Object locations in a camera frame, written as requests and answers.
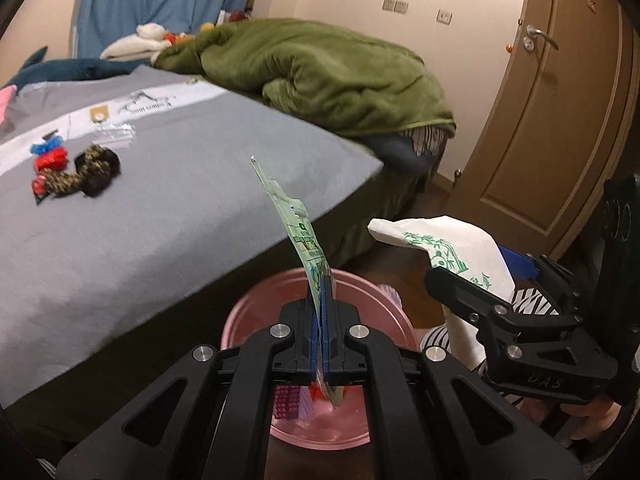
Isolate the purple floral slipper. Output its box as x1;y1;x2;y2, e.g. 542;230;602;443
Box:
377;284;405;312

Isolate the grey printed bed cover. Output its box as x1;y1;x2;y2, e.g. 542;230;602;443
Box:
0;64;384;407

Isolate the silver door handle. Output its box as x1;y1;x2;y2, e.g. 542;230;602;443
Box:
522;25;560;52

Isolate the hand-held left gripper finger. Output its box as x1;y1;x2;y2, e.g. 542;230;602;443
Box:
55;277;324;480
324;275;586;480

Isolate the dark camouflage patterned wrapper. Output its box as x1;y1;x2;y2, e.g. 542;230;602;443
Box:
31;144;122;207

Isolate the plaid cloth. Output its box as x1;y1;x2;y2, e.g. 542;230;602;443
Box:
404;127;449;162

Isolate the person's right leg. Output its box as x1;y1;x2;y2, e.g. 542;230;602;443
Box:
420;285;562;379

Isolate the wooden door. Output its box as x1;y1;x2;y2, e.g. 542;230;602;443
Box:
445;0;639;262

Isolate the purple lattice packet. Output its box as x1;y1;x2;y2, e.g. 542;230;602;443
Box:
273;385;314;419

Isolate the green printed packet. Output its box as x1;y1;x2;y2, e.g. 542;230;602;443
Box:
250;156;347;407

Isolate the teal shark plush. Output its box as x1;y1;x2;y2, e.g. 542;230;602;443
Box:
0;46;157;89

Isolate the pink pillow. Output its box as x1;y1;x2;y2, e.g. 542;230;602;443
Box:
0;86;19;122

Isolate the clear plastic wrapper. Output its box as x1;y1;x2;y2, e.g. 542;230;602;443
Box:
95;122;137;149

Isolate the person's right hand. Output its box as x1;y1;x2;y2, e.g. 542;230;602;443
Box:
560;397;631;442

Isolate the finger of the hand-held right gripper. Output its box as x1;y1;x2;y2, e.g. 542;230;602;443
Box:
497;245;602;322
425;266;621;406

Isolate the white paper bag green print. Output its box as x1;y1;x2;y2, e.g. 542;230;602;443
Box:
367;214;517;372

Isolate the dark blue pillow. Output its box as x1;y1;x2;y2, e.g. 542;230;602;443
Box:
369;135;437;177

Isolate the white plush toy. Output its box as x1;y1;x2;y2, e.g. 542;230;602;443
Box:
100;23;174;60

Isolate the green fleece blanket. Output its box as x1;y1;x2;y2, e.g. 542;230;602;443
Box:
152;17;457;140

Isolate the pink plastic bin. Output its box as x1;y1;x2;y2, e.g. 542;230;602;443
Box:
221;268;419;450

